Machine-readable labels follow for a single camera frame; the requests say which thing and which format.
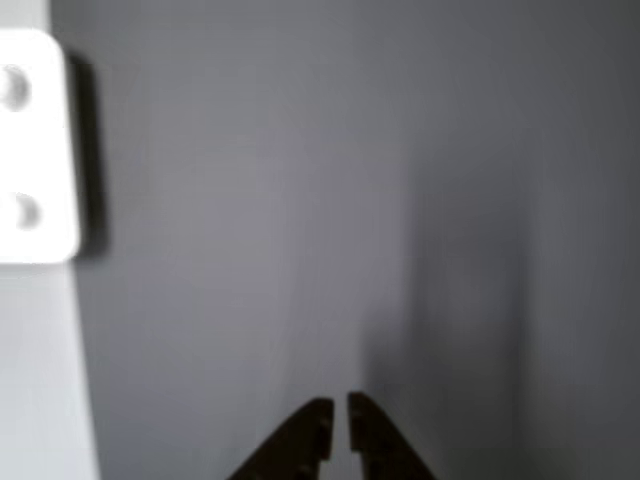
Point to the dark grey mat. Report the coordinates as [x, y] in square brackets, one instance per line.
[325, 225]

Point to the white device with round dimples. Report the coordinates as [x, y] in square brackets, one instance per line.
[40, 150]

